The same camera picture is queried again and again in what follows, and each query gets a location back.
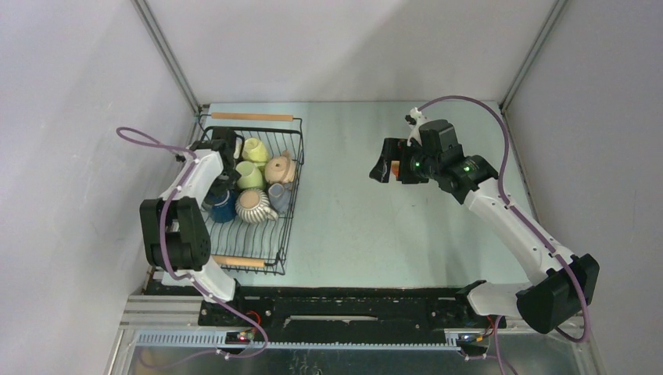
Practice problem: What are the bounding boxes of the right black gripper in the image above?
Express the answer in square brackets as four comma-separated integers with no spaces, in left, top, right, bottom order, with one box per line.
[370,137,441,184]

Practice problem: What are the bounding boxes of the small orange cup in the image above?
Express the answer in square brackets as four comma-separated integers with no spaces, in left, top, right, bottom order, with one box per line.
[390,160,400,180]

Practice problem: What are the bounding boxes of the dark blue mug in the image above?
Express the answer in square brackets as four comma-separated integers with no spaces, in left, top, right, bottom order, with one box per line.
[208,191,237,223]

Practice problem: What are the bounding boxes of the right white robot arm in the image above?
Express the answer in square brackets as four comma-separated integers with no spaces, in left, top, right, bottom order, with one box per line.
[369,120,600,334]

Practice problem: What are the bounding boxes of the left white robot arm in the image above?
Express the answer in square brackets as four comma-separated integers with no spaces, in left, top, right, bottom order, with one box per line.
[139,127,247,326]

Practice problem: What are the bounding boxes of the light green cup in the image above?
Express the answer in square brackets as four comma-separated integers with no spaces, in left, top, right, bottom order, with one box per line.
[235,161,266,190]

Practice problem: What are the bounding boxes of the white ribbed mug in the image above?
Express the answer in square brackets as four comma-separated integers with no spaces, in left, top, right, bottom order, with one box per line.
[235,188,279,224]

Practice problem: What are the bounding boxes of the yellow-green cup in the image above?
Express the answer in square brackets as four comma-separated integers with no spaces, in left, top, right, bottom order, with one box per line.
[242,137,270,163]

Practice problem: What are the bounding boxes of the peach teapot-shaped cup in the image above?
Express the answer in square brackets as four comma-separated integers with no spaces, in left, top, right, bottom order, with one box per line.
[263,150,296,184]

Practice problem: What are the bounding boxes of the grey-blue small cup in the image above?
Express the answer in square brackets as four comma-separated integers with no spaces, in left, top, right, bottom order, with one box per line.
[267,183,292,214]

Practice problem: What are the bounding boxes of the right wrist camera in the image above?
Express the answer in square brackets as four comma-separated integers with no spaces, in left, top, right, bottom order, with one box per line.
[405,107,429,147]

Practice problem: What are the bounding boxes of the black wire dish rack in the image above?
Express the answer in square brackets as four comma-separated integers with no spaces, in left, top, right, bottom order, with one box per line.
[201,115,305,275]

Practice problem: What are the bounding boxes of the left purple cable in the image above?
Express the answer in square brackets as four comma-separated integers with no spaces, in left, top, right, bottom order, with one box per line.
[116,127,271,360]

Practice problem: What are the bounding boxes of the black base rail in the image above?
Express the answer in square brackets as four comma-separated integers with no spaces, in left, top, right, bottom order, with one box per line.
[198,286,496,347]

